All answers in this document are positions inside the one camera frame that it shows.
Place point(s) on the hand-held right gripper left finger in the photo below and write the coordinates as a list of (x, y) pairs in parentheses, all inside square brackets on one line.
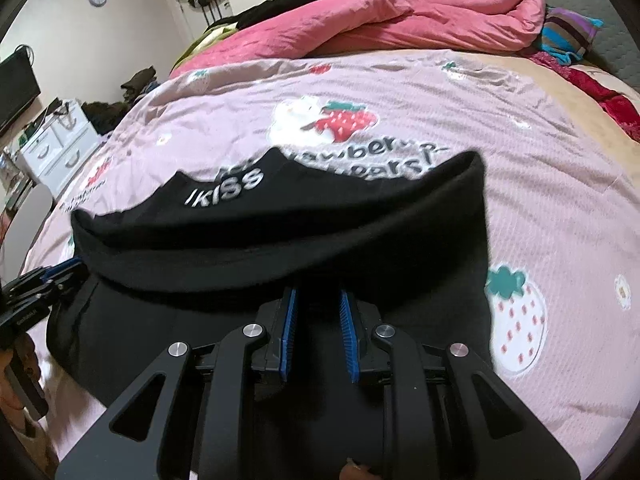
[(289, 330)]

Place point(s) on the olive green cloth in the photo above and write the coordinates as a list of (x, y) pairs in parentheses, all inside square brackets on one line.
[(205, 47)]

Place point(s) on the pink quilt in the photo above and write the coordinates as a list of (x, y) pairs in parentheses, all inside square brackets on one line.
[(375, 25)]

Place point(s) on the beige blanket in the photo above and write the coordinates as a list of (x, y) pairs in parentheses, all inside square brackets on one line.
[(565, 105)]

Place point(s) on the black television screen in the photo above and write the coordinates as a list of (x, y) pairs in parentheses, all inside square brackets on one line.
[(17, 90)]

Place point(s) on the pink strawberry print bedsheet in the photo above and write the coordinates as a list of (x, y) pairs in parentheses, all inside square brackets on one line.
[(550, 220)]

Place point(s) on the white drawer cabinet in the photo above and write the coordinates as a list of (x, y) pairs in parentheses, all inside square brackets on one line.
[(60, 145)]

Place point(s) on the red cloth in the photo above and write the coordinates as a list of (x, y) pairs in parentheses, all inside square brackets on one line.
[(600, 90)]

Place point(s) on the dark clothes pile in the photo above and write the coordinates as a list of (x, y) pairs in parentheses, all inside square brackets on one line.
[(105, 115), (140, 85)]

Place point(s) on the black clothing heap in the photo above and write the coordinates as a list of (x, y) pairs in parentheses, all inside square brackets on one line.
[(285, 7)]

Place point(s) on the black sweater with orange patches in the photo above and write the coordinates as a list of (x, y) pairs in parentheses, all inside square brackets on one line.
[(250, 240)]

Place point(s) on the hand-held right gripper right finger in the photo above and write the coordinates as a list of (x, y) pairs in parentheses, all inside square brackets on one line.
[(347, 335)]

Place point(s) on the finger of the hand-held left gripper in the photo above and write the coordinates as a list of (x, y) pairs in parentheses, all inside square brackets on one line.
[(70, 289), (62, 267)]

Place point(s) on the striped purple blue pillow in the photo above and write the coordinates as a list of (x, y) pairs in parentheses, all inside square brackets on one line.
[(570, 30)]

